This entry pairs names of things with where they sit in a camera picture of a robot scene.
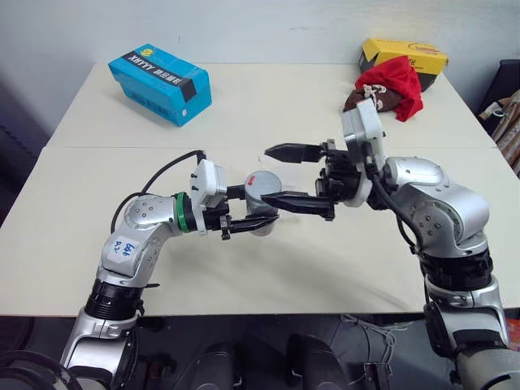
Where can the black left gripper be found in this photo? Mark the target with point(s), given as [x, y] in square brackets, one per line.
[214, 219]

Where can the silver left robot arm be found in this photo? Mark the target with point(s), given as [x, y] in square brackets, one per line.
[136, 243]

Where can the dark furniture panel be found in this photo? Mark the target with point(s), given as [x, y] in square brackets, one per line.
[20, 142]

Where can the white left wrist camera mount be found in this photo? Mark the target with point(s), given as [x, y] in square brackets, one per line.
[208, 183]

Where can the small grey round container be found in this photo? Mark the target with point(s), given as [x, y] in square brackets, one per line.
[256, 208]

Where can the black chair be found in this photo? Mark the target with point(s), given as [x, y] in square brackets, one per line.
[503, 81]

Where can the red cloth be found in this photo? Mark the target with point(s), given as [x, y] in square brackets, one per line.
[396, 79]

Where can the yellow black cardboard box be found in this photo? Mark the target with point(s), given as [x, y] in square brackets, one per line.
[406, 50]

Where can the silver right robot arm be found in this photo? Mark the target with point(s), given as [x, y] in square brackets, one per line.
[443, 195]

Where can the blue cardboard box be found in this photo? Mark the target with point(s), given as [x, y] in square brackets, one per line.
[162, 87]

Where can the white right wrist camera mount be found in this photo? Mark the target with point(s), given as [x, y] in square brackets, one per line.
[367, 120]

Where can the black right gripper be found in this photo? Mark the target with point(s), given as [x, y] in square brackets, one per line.
[339, 178]

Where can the grey jar lid red sticker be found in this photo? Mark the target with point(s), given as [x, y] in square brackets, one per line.
[266, 183]

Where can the dark rounded shape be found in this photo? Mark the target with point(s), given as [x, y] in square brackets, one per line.
[315, 363]
[217, 367]

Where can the brown paper bags pile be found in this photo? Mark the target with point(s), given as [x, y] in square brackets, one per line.
[505, 126]

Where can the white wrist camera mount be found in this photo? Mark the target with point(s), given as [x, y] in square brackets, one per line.
[208, 183]
[367, 120]

